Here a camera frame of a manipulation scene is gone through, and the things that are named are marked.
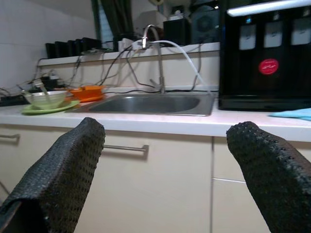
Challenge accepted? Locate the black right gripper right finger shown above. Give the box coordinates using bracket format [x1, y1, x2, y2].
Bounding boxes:
[225, 120, 311, 233]

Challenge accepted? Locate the black water dispenser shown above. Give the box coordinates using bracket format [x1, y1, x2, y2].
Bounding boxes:
[218, 0, 311, 112]

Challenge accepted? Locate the black rectangular box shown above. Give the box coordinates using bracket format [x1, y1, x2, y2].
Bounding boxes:
[45, 43, 56, 58]
[54, 41, 69, 58]
[82, 37, 102, 50]
[75, 38, 85, 53]

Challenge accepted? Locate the steel faucet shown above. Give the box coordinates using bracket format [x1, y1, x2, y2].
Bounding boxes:
[141, 23, 166, 95]

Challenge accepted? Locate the stainless steel sink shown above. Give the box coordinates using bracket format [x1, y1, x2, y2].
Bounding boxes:
[65, 93, 217, 117]

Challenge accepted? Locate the black speaker box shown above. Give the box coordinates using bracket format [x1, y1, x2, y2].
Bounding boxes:
[163, 19, 191, 47]

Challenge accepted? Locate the orange plate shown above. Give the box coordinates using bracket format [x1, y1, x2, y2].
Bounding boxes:
[65, 94, 106, 103]

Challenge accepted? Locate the black power strip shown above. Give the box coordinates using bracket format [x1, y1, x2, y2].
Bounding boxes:
[0, 94, 27, 106]

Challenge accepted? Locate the silver cabinet bar handle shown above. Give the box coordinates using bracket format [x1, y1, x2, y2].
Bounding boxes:
[0, 133, 20, 145]
[103, 144, 149, 160]

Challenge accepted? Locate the green plate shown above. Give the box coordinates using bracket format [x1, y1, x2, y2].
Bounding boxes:
[21, 100, 80, 115]

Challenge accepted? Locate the blue cloth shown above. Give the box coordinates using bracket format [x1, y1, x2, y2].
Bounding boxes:
[268, 108, 311, 121]

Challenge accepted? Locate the orange bowl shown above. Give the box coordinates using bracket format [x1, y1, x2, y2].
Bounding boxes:
[68, 85, 107, 100]

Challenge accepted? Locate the white hose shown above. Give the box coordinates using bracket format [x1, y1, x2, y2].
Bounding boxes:
[132, 40, 212, 93]

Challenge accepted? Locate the brown wooden chopstick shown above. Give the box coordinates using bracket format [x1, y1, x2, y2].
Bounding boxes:
[35, 82, 52, 104]
[34, 81, 51, 102]

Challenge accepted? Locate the white bowl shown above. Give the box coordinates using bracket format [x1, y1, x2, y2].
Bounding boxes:
[23, 91, 67, 110]

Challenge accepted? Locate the green curtain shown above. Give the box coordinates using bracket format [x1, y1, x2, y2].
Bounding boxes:
[101, 0, 134, 42]

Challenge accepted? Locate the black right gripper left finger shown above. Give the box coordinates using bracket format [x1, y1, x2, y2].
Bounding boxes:
[0, 117, 106, 233]

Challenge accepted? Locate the black desk fan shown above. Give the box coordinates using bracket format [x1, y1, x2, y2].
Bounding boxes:
[190, 4, 222, 46]

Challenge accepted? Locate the glass pot lid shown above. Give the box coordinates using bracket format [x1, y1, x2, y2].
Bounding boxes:
[81, 48, 109, 55]

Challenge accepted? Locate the black cable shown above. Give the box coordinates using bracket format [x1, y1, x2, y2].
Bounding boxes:
[122, 47, 163, 94]

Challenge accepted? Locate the black power adapter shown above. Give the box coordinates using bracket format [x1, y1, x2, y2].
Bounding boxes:
[40, 75, 65, 89]

